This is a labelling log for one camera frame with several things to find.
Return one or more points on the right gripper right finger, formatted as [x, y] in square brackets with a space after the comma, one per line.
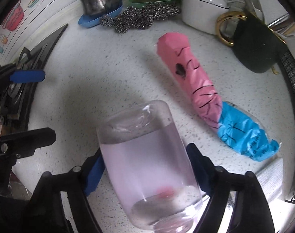
[203, 169]

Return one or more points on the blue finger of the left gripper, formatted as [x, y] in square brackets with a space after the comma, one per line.
[23, 144]
[27, 76]

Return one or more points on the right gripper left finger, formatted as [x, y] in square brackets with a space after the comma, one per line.
[93, 169]

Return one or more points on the clear bottle pink liquid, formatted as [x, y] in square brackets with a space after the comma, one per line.
[149, 169]

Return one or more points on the pink and blue plastic bag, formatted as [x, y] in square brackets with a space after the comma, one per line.
[237, 129]

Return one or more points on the white cloth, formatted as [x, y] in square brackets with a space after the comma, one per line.
[271, 178]

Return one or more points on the black gas stove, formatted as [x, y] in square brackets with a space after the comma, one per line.
[17, 98]

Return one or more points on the blue saucer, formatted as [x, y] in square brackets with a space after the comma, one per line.
[87, 21]

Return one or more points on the dark green utensil mug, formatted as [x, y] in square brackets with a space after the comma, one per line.
[253, 43]

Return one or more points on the metal scouring pad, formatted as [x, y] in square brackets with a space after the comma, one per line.
[134, 18]

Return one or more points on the white lidded jar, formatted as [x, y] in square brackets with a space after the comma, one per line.
[202, 14]

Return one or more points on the white rice paddle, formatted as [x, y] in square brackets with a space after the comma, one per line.
[272, 10]

